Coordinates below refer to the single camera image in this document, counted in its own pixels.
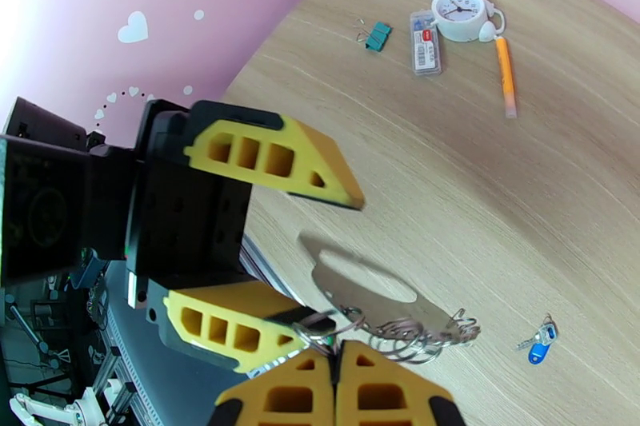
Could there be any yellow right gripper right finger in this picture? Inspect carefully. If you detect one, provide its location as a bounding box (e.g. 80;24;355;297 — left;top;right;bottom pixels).
335;339;466;426

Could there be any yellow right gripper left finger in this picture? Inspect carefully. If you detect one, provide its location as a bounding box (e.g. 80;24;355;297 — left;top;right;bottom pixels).
207;347;335;426

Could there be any teal binder clip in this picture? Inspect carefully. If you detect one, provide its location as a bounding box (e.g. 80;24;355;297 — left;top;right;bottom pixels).
355;18;394;52

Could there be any clear pencil lead case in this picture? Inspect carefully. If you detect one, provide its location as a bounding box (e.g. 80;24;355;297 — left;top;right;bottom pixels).
410;10;443;77

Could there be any orange pencil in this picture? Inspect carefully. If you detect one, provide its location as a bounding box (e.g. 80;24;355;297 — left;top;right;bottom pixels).
494;36;519;119

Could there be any white alarm clock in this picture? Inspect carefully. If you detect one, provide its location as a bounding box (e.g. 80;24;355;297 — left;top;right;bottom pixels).
430;0;507;45

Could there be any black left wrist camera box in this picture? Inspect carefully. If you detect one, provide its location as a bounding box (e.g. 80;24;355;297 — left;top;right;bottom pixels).
0;97;91;286

